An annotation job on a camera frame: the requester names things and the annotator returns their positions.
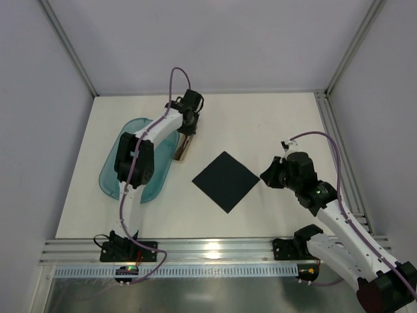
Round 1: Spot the beige cutlery case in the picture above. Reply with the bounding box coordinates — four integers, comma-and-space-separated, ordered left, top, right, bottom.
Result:
173, 134, 195, 162

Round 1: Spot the black paper napkin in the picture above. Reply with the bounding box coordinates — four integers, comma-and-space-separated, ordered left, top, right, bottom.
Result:
192, 151, 260, 214

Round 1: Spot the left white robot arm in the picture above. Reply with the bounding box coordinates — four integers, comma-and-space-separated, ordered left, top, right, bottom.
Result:
100, 89, 204, 262

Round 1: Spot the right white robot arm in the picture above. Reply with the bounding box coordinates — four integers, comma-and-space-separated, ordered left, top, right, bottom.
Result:
261, 152, 416, 312

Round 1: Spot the teal plastic basin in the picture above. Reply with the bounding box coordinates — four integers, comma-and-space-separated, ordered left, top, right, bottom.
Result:
98, 118, 180, 203

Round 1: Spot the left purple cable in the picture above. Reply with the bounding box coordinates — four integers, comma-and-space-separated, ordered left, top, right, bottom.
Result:
115, 67, 192, 284

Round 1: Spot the purple cable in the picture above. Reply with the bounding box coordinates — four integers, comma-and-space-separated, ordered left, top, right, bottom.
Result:
115, 67, 192, 284
283, 130, 417, 304

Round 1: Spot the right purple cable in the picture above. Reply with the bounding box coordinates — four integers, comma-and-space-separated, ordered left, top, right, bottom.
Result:
283, 130, 417, 304

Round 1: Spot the right side aluminium rail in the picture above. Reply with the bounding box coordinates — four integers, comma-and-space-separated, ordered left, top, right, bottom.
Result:
314, 91, 373, 235

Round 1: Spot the aluminium rail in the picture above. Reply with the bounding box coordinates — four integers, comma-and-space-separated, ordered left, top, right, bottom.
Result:
38, 237, 395, 265
314, 91, 373, 235

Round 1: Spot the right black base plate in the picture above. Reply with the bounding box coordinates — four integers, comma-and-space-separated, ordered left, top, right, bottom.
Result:
272, 237, 318, 261

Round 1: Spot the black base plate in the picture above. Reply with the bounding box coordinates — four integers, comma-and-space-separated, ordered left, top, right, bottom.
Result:
94, 231, 158, 263
272, 237, 318, 261

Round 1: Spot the right aluminium frame post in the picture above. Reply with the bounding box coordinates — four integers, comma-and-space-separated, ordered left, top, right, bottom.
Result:
324, 0, 387, 95

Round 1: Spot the aluminium frame post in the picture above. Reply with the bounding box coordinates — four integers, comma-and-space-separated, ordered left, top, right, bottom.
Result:
37, 0, 99, 98
324, 0, 387, 95

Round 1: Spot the white slotted cable duct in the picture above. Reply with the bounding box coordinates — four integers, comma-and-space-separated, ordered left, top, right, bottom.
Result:
54, 263, 298, 278

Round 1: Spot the left aluminium frame post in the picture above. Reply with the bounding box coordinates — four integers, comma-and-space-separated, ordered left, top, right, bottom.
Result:
37, 0, 99, 98

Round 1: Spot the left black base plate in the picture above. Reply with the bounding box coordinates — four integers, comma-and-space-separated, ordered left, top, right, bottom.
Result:
94, 231, 158, 263

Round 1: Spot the aluminium front rail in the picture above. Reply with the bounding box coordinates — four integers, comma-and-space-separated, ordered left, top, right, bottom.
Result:
38, 237, 395, 265

